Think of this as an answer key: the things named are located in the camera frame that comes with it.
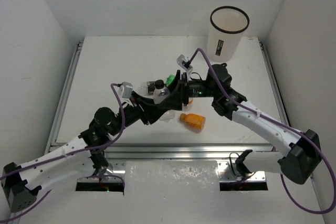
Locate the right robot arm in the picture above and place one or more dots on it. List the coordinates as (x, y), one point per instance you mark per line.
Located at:
(297, 153)

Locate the clear bottle black label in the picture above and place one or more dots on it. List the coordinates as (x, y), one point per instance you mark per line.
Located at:
(147, 87)

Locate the green plastic bottle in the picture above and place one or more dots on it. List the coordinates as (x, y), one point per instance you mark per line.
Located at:
(169, 79)

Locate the orange bottle brown cap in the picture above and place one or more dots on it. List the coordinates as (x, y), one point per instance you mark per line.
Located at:
(194, 121)

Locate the left side rail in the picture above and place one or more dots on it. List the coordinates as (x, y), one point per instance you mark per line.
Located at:
(70, 74)

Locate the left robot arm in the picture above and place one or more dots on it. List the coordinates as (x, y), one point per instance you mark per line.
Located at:
(81, 157)

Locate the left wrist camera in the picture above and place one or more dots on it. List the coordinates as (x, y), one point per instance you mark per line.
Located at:
(125, 91)

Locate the white foam cover plate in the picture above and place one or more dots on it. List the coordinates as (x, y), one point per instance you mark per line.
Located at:
(193, 178)

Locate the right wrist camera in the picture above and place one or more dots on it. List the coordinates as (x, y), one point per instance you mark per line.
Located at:
(185, 64)

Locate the aluminium table edge rail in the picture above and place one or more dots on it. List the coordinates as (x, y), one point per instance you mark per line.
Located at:
(180, 151)

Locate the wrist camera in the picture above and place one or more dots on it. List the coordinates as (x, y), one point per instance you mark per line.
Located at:
(125, 91)
(185, 64)

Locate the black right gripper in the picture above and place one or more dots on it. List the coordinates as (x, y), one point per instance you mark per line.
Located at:
(174, 99)

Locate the clear Pepsi bottle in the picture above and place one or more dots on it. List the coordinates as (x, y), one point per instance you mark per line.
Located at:
(160, 93)

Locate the white bin black rim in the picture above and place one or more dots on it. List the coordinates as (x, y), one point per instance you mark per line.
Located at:
(226, 28)

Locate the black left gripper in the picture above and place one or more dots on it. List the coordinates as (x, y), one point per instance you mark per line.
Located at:
(139, 110)

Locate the clear bottle yellow cap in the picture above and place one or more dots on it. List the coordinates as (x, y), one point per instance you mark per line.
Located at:
(188, 106)

